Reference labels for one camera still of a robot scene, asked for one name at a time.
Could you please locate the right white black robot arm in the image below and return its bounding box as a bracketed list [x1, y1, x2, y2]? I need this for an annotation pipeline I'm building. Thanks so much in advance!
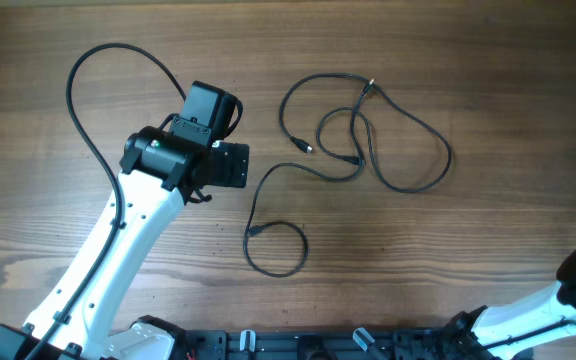
[442, 250, 576, 359]

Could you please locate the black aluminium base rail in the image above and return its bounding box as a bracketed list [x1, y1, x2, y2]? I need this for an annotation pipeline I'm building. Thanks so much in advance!
[170, 327, 494, 360]

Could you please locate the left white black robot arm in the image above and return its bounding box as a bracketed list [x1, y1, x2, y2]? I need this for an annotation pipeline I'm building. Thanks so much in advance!
[0, 81, 249, 359]

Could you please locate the thin black usb cable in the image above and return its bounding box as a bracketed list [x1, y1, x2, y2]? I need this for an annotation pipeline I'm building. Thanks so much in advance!
[242, 106, 369, 279]

